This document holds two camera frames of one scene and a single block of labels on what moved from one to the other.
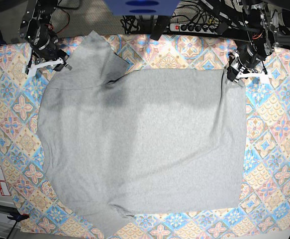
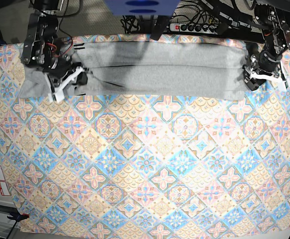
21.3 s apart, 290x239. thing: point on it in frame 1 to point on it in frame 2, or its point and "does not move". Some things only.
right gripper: (247, 56) to (265, 61)
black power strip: (195, 28) does not move
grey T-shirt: (120, 144) to (164, 68)
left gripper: (45, 45) to (59, 65)
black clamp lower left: (17, 217) does not move
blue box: (142, 7) does not move
